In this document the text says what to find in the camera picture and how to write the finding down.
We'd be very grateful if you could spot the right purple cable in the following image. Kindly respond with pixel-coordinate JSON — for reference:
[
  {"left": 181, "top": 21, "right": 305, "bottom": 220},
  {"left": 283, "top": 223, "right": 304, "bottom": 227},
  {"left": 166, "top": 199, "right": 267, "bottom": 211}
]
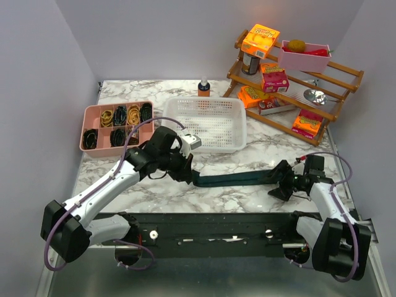
[{"left": 289, "top": 152, "right": 361, "bottom": 283}]

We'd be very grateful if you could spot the dark green tie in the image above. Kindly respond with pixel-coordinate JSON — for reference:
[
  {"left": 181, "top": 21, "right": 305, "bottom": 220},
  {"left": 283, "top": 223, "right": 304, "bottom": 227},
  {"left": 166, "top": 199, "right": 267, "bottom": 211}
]
[{"left": 192, "top": 170, "right": 282, "bottom": 187}]

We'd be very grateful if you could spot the black rolled tie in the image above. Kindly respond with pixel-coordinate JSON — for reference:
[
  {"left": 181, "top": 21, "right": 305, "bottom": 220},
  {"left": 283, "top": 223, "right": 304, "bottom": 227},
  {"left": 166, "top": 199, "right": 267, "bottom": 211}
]
[
  {"left": 110, "top": 128, "right": 126, "bottom": 147},
  {"left": 139, "top": 103, "right": 153, "bottom": 123},
  {"left": 82, "top": 129, "right": 98, "bottom": 150}
]

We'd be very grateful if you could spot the pink sponge box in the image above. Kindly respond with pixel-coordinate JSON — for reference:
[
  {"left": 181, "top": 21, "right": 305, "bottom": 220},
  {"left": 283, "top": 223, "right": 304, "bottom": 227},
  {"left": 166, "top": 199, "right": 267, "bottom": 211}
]
[{"left": 260, "top": 63, "right": 290, "bottom": 93}]

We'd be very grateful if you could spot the patterned rolled tie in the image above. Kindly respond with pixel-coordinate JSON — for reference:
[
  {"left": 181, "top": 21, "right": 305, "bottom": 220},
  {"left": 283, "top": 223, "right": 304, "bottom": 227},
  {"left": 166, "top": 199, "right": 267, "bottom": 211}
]
[{"left": 126, "top": 126, "right": 140, "bottom": 146}]

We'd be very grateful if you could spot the yellow rolled tie right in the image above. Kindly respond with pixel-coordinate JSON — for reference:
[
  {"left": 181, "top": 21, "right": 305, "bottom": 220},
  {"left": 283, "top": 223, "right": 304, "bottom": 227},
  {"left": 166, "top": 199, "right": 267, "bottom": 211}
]
[{"left": 127, "top": 105, "right": 140, "bottom": 126}]

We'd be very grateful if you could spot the dark blue rolled tie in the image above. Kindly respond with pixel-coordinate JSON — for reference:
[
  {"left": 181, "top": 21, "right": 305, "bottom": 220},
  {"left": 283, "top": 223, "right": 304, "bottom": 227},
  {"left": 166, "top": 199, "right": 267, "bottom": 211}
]
[{"left": 113, "top": 105, "right": 127, "bottom": 126}]

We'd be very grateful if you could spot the orange sponge box middle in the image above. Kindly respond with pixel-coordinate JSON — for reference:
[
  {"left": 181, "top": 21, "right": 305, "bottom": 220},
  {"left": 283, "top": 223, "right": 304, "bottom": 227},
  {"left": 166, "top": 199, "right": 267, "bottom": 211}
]
[{"left": 238, "top": 86, "right": 271, "bottom": 109}]

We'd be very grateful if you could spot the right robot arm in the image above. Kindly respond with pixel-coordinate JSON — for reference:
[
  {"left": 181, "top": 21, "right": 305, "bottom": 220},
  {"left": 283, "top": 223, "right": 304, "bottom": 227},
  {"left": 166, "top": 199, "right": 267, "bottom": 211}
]
[{"left": 267, "top": 152, "right": 371, "bottom": 282}]

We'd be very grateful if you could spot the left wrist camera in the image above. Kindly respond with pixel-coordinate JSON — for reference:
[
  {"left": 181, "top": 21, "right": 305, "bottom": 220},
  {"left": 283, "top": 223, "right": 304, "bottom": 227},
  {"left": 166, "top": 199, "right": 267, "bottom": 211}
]
[{"left": 180, "top": 129, "right": 202, "bottom": 157}]

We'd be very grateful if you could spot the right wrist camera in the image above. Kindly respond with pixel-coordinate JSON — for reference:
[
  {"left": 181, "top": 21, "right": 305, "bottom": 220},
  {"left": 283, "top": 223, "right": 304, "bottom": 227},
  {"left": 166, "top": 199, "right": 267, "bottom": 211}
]
[{"left": 292, "top": 155, "right": 308, "bottom": 174}]

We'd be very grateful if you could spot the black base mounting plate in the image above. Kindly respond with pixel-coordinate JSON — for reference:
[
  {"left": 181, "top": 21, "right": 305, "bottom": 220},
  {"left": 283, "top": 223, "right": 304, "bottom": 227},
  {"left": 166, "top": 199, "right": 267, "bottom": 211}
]
[{"left": 104, "top": 212, "right": 309, "bottom": 259}]

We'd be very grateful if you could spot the wooden tiered rack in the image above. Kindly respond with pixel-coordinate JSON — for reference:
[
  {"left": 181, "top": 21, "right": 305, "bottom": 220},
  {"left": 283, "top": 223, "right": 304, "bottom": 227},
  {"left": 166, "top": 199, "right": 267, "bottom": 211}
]
[{"left": 223, "top": 29, "right": 364, "bottom": 147}]

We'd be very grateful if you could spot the white plastic basket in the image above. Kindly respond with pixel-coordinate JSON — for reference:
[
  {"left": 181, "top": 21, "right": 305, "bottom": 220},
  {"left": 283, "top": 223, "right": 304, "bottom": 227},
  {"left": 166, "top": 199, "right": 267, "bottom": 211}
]
[{"left": 162, "top": 97, "right": 247, "bottom": 153}]

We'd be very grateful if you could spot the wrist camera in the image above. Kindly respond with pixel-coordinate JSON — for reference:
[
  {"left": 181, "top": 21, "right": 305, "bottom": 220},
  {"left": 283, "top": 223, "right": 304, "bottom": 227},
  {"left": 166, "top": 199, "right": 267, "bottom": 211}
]
[
  {"left": 180, "top": 129, "right": 202, "bottom": 157},
  {"left": 292, "top": 155, "right": 308, "bottom": 174}
]

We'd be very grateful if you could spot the black rolled tie bottom left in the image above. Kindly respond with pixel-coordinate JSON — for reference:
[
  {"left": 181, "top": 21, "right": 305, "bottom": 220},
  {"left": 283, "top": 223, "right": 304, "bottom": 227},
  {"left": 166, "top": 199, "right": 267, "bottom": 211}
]
[{"left": 82, "top": 129, "right": 98, "bottom": 150}]

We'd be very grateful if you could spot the aluminium rail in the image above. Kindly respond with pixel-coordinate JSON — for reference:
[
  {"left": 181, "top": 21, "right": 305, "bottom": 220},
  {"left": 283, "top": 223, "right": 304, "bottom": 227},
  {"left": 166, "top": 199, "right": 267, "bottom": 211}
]
[{"left": 283, "top": 218, "right": 380, "bottom": 248}]

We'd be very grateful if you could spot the pink rectangular bin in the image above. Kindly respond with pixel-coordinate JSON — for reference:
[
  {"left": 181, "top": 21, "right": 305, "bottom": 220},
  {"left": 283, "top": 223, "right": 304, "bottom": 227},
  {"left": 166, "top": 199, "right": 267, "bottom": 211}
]
[{"left": 278, "top": 40, "right": 332, "bottom": 74}]

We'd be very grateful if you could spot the orange spray bottle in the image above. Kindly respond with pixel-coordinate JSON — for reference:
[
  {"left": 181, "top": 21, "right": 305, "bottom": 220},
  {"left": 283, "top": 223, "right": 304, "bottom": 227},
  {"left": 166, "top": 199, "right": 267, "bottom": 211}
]
[{"left": 198, "top": 76, "right": 210, "bottom": 97}]

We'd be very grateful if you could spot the dark jar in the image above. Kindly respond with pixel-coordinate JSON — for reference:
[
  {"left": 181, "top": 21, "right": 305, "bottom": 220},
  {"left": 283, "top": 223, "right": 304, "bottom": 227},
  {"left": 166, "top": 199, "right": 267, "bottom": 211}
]
[{"left": 241, "top": 53, "right": 260, "bottom": 75}]

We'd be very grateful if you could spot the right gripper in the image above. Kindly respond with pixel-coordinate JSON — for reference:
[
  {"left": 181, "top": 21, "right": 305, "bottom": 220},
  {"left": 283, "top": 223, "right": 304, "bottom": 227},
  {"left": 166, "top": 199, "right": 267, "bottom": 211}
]
[{"left": 258, "top": 159, "right": 305, "bottom": 201}]

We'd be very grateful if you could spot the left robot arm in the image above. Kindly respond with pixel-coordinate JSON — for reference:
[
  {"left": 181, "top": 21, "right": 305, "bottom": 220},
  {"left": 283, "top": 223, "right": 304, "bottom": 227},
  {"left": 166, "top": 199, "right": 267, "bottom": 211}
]
[{"left": 40, "top": 126, "right": 202, "bottom": 263}]

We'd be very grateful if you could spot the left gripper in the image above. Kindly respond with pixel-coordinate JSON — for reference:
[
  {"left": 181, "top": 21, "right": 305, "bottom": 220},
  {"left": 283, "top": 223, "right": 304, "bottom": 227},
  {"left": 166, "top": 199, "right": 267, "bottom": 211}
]
[{"left": 158, "top": 147, "right": 194, "bottom": 183}]

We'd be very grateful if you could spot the black rolled tie top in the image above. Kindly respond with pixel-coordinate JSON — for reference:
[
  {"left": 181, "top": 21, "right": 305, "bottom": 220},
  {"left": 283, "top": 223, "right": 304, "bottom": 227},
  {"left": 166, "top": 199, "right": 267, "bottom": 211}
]
[{"left": 139, "top": 103, "right": 153, "bottom": 123}]

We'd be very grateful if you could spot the black rolled tie bottom middle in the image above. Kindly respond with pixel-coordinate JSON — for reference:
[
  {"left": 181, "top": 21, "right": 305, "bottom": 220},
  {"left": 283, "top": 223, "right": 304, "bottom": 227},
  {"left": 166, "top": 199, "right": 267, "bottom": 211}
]
[{"left": 110, "top": 128, "right": 126, "bottom": 147}]

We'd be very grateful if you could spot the orange sponge box top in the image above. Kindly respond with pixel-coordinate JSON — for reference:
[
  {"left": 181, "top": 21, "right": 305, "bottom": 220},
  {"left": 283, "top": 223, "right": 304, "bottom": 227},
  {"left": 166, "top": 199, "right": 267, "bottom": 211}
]
[{"left": 241, "top": 24, "right": 280, "bottom": 59}]

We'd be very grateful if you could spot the orange sponge box lower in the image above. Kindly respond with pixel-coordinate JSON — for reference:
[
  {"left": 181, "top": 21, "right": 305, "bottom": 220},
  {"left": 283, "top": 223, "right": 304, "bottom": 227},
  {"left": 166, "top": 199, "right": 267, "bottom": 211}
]
[{"left": 291, "top": 110, "right": 323, "bottom": 139}]

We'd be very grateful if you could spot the white red flat box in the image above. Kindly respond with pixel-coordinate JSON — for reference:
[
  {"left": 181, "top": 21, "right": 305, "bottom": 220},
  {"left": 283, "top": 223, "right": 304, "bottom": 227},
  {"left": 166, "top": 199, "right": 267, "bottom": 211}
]
[{"left": 258, "top": 97, "right": 296, "bottom": 116}]

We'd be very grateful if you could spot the pink compartment organizer box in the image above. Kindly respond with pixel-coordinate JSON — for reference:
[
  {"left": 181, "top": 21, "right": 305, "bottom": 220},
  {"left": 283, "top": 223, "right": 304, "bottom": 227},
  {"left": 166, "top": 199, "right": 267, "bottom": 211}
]
[{"left": 80, "top": 101, "right": 154, "bottom": 158}]

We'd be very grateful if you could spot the red chili pepper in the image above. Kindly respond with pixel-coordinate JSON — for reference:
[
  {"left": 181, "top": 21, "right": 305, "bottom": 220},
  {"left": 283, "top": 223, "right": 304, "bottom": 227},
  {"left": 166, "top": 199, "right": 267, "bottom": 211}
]
[{"left": 282, "top": 46, "right": 331, "bottom": 57}]

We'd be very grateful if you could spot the yellow rolled tie left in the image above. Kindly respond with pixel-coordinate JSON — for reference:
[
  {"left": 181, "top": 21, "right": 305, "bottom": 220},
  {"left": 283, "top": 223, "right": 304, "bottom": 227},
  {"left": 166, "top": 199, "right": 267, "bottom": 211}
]
[{"left": 100, "top": 110, "right": 113, "bottom": 127}]

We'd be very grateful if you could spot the brown potato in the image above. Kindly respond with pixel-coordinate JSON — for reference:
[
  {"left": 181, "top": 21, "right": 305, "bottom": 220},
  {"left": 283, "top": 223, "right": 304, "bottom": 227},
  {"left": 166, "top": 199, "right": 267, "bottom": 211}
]
[{"left": 287, "top": 40, "right": 306, "bottom": 53}]

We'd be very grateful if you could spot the silver metal spoon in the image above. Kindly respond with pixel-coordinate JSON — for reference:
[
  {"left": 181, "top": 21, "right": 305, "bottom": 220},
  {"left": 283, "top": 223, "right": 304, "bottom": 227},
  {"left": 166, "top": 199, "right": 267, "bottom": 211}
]
[{"left": 303, "top": 88, "right": 337, "bottom": 106}]

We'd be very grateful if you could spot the yellow rolled tie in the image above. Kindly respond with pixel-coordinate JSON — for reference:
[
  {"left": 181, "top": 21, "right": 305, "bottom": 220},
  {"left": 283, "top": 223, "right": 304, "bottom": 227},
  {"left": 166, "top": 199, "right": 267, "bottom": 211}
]
[
  {"left": 100, "top": 110, "right": 113, "bottom": 127},
  {"left": 127, "top": 105, "right": 140, "bottom": 126}
]

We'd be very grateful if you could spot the orange sponge box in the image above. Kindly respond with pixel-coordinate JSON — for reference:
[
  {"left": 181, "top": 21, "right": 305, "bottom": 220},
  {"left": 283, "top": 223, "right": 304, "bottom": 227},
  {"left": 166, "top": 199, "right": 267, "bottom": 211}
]
[
  {"left": 291, "top": 110, "right": 323, "bottom": 139},
  {"left": 241, "top": 24, "right": 280, "bottom": 59},
  {"left": 238, "top": 86, "right": 271, "bottom": 109}
]

